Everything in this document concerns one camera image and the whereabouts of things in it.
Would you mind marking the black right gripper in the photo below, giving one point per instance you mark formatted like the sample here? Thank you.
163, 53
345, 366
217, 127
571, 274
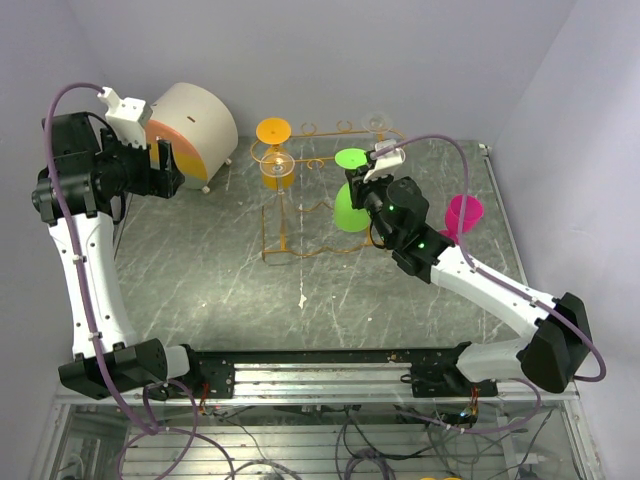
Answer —
359, 187

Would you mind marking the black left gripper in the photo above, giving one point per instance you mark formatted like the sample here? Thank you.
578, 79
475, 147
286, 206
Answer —
163, 182

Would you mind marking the green plastic wine glass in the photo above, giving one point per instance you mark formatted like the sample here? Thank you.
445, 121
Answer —
346, 217

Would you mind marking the clear wide wine glass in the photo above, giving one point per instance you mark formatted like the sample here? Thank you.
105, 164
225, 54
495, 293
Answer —
377, 123

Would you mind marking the yellow plastic wine glass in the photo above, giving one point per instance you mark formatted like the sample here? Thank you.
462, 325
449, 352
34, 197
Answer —
276, 165

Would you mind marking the clear tall wine glass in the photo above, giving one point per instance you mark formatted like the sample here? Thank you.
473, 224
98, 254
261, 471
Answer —
284, 211

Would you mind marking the pink plastic wine glass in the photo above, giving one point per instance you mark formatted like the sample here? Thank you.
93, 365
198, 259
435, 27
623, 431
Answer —
470, 216

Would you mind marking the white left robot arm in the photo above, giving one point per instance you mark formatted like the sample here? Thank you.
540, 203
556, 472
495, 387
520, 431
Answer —
93, 169

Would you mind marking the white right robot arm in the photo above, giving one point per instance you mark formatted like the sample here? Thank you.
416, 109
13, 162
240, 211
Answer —
553, 332

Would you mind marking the white round drawer box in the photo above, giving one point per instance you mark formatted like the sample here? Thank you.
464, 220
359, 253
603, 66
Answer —
201, 129

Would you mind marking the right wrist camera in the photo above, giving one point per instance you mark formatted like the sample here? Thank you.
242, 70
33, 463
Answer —
386, 158

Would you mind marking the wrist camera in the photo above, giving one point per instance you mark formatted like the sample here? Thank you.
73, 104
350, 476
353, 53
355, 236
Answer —
128, 117
386, 158

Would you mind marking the gold wire glass rack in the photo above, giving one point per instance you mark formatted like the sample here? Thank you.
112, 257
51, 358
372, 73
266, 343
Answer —
317, 181

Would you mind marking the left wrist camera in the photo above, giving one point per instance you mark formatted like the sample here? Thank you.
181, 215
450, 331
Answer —
128, 117

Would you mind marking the aluminium mounting rail frame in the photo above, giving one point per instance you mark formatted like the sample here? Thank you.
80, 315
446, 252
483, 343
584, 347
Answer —
325, 415

